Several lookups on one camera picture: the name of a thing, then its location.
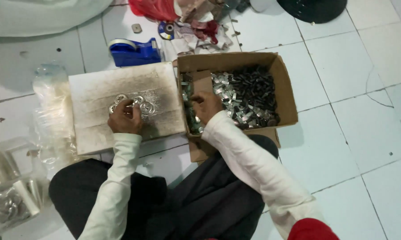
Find person's left hand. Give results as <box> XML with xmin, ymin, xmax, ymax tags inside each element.
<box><xmin>108</xmin><ymin>99</ymin><xmax>143</xmax><ymax>135</ymax></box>

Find white foam work board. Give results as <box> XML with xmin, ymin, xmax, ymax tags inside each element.
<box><xmin>69</xmin><ymin>62</ymin><xmax>187</xmax><ymax>156</ymax></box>

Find brown cardboard box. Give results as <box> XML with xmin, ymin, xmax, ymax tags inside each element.
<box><xmin>176</xmin><ymin>52</ymin><xmax>299</xmax><ymax>163</ymax></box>

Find blue tape dispenser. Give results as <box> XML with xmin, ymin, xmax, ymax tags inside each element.
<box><xmin>108</xmin><ymin>38</ymin><xmax>162</xmax><ymax>67</ymax></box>

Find pile of dark metal pieces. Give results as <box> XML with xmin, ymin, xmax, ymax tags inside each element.
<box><xmin>229</xmin><ymin>65</ymin><xmax>281</xmax><ymax>129</ymax></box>

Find clear bags of packed parts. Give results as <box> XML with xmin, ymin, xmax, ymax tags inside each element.
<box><xmin>0</xmin><ymin>137</ymin><xmax>52</xmax><ymax>234</ymax></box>

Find black round lid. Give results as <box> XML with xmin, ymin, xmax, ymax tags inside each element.
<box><xmin>276</xmin><ymin>0</ymin><xmax>348</xmax><ymax>24</ymax></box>

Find heap of paper and cloth scraps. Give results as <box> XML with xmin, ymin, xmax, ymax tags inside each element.
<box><xmin>170</xmin><ymin>0</ymin><xmax>251</xmax><ymax>55</ymax></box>

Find person's red garment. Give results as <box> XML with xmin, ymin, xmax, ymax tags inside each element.
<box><xmin>287</xmin><ymin>218</ymin><xmax>340</xmax><ymax>240</ymax></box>

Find large white sack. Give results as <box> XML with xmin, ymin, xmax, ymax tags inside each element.
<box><xmin>0</xmin><ymin>0</ymin><xmax>114</xmax><ymax>37</ymax></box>

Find person's dark trousers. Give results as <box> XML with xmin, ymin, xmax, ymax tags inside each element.
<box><xmin>48</xmin><ymin>134</ymin><xmax>280</xmax><ymax>240</ymax></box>

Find pile of shiny metal clips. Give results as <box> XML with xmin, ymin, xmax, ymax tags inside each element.
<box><xmin>181</xmin><ymin>72</ymin><xmax>271</xmax><ymax>134</ymax></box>

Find red plastic bag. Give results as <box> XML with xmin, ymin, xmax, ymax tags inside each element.
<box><xmin>128</xmin><ymin>0</ymin><xmax>181</xmax><ymax>22</ymax></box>

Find heap of clear plastic bags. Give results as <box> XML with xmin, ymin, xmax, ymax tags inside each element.
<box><xmin>32</xmin><ymin>63</ymin><xmax>79</xmax><ymax>170</ymax></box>

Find cluster of silver metal rings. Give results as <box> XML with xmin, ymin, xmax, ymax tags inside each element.
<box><xmin>109</xmin><ymin>94</ymin><xmax>156</xmax><ymax>118</ymax></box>

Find blue grinding disc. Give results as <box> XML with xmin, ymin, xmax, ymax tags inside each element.
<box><xmin>158</xmin><ymin>21</ymin><xmax>175</xmax><ymax>41</ymax></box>

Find person's right hand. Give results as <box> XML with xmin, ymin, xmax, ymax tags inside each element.
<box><xmin>190</xmin><ymin>92</ymin><xmax>224</xmax><ymax>125</ymax></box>

